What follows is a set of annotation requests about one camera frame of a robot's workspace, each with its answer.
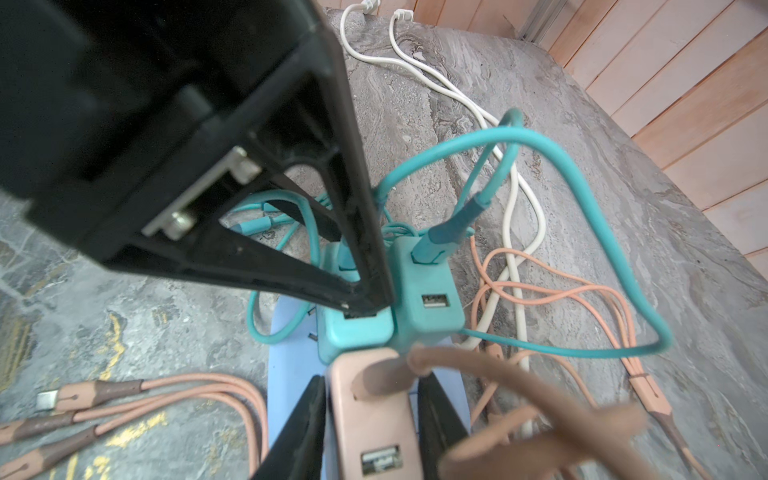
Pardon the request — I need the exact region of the teal usb charger plug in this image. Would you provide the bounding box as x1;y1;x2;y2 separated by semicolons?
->
387;236;465;353
316;239;395;366

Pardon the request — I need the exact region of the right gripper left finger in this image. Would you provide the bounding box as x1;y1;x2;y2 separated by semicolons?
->
251;375;327;480

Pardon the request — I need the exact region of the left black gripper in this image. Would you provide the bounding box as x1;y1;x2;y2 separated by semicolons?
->
1;1;318;264

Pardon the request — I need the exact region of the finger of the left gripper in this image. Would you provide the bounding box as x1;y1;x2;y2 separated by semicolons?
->
95;23;395;316

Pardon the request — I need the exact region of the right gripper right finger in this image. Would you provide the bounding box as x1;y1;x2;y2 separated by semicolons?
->
417;373;468;480

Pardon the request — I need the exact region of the blue power strip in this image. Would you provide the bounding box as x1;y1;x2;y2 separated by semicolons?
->
267;313;470;479

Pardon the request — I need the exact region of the pink charging cable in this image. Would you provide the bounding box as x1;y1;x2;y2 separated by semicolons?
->
0;236;709;480

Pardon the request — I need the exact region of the pink usb charger plug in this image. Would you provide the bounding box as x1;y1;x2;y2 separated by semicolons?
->
328;348;423;479

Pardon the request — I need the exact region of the teal charging cable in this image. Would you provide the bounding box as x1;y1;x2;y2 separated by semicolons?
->
230;107;674;361

